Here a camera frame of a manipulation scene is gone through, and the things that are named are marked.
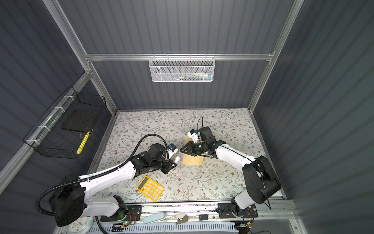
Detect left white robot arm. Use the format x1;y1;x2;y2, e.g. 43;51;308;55
49;143;178;227

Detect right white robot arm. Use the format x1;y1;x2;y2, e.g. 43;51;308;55
180;127;281;214

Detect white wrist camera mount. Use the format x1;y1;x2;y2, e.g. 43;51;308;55
188;129;201;144
168;143;178;157

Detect white wire mesh basket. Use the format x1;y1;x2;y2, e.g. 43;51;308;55
149;58;216;82

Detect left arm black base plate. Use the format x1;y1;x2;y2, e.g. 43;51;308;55
100;205;142;222

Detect pens in white basket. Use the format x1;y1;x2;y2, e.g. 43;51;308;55
173;72;213;82

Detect black corrugated cable hose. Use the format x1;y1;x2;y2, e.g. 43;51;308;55
34;134;168;234

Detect small black square block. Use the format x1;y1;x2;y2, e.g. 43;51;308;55
199;214;208;221

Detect white slotted cable duct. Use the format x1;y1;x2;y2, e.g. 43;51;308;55
102;221;239;234

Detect small metal latch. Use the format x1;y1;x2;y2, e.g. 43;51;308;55
175;214;189;225

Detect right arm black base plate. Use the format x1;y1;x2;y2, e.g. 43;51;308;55
215;202;258;219

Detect white glue stick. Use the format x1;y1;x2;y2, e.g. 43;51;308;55
173;156;180;164

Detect yellow calculator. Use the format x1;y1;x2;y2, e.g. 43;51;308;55
136;176;164;202

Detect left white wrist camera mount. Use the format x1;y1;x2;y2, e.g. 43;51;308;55
168;143;178;157

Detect white analog clock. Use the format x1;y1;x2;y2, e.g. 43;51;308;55
66;216;94;234

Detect black wire basket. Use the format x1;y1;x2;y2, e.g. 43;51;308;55
23;88;107;160

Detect yellow highlighter pen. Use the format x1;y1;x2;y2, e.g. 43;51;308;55
77;131;90;155

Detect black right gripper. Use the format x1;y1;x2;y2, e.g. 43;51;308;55
181;141;208;156

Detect manila paper envelope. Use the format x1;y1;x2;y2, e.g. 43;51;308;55
182;136;204;166

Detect light blue eraser case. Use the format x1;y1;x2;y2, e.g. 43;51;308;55
143;212;166;224

